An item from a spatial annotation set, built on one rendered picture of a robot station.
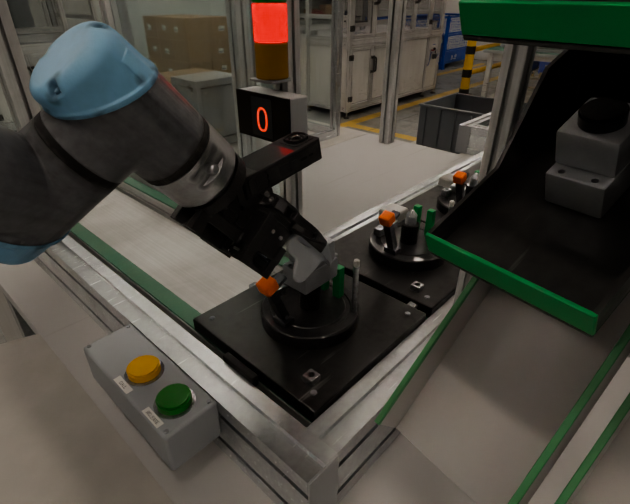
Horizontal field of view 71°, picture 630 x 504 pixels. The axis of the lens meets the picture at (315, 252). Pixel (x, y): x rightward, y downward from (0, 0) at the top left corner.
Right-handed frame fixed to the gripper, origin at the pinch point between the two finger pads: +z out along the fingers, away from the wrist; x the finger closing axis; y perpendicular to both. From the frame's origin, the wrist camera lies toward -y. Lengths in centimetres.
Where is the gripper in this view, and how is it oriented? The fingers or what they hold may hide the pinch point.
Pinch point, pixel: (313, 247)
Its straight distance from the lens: 58.1
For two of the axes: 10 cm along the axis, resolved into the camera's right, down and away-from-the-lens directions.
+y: -5.2, 8.4, -1.5
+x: 7.3, 3.4, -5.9
